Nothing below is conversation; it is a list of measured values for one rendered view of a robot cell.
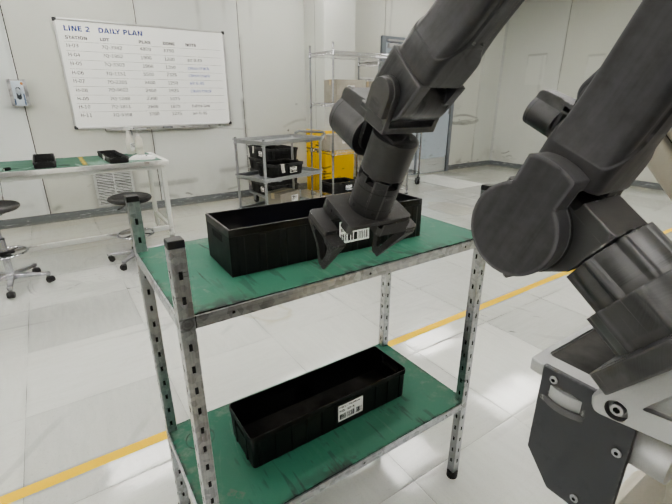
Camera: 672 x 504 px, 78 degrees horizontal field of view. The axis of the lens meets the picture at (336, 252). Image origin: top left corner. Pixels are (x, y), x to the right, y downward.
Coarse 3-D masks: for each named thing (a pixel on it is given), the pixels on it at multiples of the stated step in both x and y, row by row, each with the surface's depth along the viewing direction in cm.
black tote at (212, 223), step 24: (216, 216) 106; (240, 216) 109; (264, 216) 113; (288, 216) 117; (216, 240) 100; (240, 240) 93; (264, 240) 96; (288, 240) 100; (312, 240) 103; (360, 240) 112; (384, 240) 116; (240, 264) 95; (264, 264) 98; (288, 264) 102
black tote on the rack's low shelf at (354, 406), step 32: (288, 384) 137; (320, 384) 146; (352, 384) 151; (384, 384) 139; (256, 416) 134; (288, 416) 136; (320, 416) 127; (352, 416) 135; (256, 448) 116; (288, 448) 123
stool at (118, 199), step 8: (128, 192) 358; (136, 192) 359; (144, 192) 360; (112, 200) 334; (120, 200) 333; (144, 200) 342; (120, 208) 333; (120, 232) 359; (152, 232) 359; (112, 256) 360; (128, 256) 349
